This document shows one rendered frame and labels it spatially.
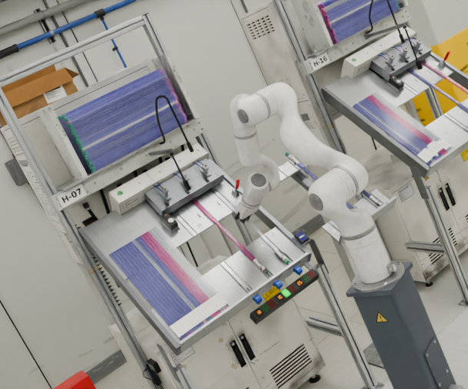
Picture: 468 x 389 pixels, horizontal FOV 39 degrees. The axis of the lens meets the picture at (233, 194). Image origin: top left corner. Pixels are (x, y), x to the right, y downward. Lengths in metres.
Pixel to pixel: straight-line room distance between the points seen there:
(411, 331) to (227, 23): 3.12
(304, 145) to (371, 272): 0.49
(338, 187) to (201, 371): 1.16
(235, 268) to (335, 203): 0.70
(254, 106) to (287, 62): 1.37
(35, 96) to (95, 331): 1.89
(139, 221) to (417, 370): 1.29
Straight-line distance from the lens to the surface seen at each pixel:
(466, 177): 3.84
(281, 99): 2.30
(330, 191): 2.14
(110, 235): 2.83
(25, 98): 3.11
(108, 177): 2.86
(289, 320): 3.12
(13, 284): 4.30
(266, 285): 2.65
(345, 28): 3.54
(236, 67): 4.89
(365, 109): 3.38
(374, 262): 2.28
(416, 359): 2.41
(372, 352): 3.34
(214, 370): 2.96
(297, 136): 2.23
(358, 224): 2.22
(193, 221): 2.84
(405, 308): 2.34
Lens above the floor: 1.69
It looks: 13 degrees down
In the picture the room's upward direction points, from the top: 25 degrees counter-clockwise
